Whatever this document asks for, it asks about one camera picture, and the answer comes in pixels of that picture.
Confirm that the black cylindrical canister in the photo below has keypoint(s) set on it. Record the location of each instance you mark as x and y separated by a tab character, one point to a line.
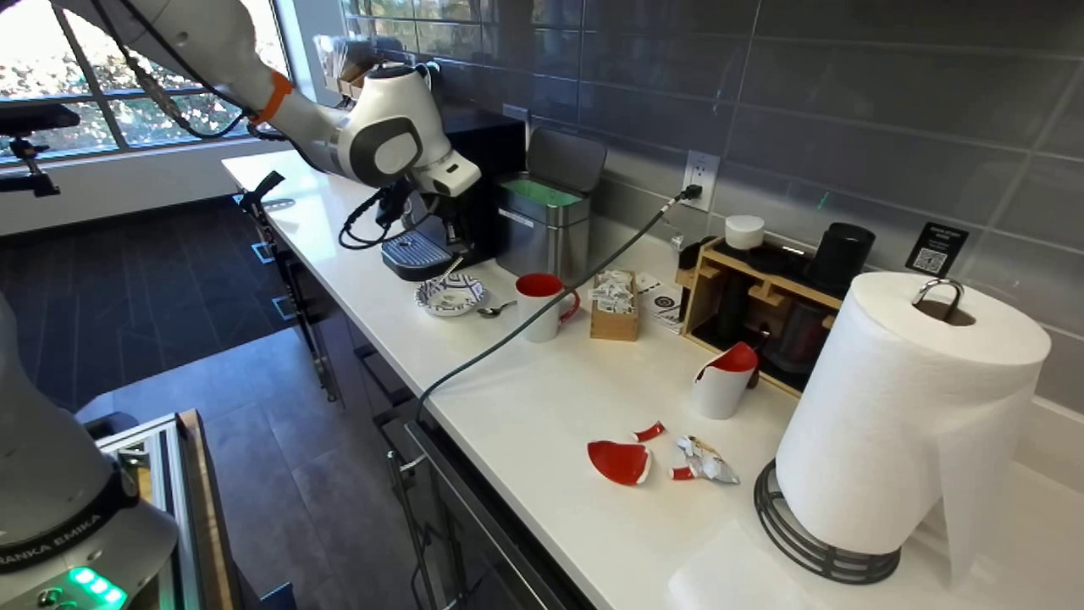
843	260

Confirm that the small red mug shard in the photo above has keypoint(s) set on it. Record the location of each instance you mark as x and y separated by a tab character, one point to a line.
682	472
652	432

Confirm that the black paper towel holder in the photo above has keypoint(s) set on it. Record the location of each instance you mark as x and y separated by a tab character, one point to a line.
806	543

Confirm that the blue patterned ceramic bowl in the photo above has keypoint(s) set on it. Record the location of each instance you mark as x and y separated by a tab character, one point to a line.
452	301

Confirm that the white paper towel roll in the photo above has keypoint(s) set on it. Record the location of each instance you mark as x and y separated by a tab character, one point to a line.
901	418

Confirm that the white mug red interior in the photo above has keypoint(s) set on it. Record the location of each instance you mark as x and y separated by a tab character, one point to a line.
542	307

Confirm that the white wall outlet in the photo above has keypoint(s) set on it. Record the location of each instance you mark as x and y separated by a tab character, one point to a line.
697	174

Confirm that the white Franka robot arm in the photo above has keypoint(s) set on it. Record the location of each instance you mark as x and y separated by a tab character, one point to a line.
203	36

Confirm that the wooden countertop organizer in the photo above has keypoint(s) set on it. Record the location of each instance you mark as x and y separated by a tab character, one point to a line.
750	310

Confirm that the broken white red mug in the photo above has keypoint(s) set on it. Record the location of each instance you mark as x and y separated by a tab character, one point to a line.
723	381

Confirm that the large window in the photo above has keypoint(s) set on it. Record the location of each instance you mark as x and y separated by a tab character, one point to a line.
137	113

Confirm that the black QR code sign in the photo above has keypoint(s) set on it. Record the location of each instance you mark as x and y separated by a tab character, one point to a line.
936	250

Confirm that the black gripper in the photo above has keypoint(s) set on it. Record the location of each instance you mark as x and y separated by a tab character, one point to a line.
440	218

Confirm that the metal spoon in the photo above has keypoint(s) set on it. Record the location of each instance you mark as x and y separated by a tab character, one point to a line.
499	307

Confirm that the black Keurig coffee machine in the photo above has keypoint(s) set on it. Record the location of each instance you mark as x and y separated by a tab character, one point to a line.
492	169

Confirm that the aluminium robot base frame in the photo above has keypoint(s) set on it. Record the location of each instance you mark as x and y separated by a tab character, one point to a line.
170	508

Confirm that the dark wooden counter cabinet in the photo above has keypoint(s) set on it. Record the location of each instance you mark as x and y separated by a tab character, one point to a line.
452	497

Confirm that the white silver mug shard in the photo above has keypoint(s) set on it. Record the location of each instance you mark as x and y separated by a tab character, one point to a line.
704	461

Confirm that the cardboard box of sugar packets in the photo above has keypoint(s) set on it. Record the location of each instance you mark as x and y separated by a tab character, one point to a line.
614	307

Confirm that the white round jar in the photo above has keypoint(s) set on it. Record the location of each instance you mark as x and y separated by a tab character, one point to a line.
744	230

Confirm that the stainless steel bin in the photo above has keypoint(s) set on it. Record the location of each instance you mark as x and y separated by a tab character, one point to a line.
545	226

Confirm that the large red mug shard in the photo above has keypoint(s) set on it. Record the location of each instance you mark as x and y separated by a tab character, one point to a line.
618	461

